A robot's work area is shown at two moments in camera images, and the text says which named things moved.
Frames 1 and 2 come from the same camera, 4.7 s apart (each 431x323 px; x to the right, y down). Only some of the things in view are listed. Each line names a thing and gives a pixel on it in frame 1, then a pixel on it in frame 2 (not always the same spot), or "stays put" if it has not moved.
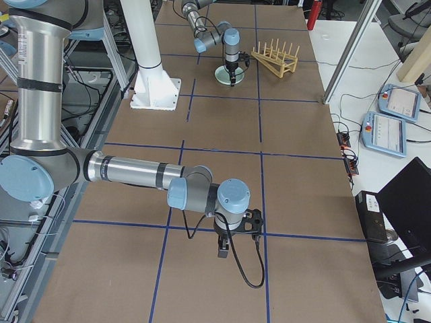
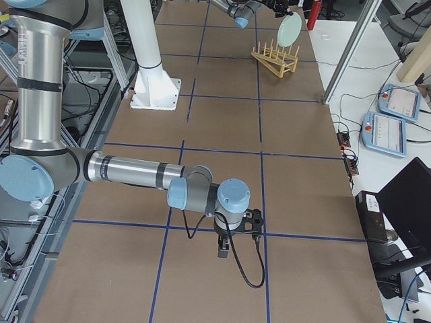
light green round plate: (223, 75) to (289, 29)
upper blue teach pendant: (400, 101) stays put
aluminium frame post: (368, 11) stays put
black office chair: (411, 27) stays put
